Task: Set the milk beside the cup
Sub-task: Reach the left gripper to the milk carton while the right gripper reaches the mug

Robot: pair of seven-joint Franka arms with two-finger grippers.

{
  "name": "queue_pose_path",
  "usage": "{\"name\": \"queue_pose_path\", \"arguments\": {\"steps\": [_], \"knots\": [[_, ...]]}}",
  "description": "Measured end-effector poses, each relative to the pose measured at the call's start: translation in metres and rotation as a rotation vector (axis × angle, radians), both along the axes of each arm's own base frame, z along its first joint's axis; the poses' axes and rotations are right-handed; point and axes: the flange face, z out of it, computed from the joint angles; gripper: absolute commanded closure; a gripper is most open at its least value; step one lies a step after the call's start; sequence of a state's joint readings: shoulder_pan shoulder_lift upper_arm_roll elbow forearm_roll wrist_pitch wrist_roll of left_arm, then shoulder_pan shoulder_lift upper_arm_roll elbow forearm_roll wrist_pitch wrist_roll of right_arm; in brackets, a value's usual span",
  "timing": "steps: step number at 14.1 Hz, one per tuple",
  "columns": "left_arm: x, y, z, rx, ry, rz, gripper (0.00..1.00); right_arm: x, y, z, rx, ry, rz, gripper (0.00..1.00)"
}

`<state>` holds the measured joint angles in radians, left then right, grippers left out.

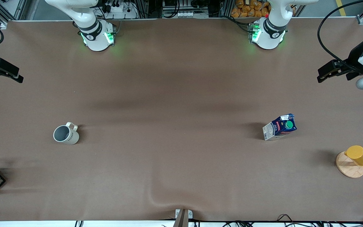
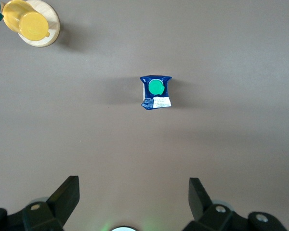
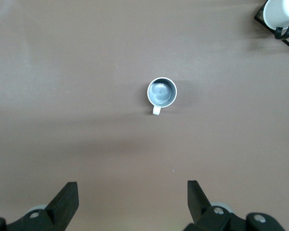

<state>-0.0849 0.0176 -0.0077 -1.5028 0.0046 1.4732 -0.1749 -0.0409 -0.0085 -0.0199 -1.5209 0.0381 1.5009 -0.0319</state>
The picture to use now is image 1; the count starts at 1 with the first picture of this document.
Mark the blue white milk carton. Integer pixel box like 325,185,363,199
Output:
262,113,297,141

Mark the white mug with grey inside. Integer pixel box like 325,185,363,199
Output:
53,122,80,145

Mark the yellow plastic cup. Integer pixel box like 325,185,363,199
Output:
344,145,363,166

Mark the wooden cup stand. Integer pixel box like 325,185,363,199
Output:
336,151,363,179

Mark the bag of orange bread rolls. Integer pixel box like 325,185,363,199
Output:
231,0,272,18

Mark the white power strip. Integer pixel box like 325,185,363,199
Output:
105,3,138,19

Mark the brown tablecloth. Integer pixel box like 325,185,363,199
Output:
0,17,363,222

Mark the black cable to left gripper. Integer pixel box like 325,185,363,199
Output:
317,0,363,68

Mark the grey metal table bracket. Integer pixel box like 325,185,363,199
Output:
173,209,193,227

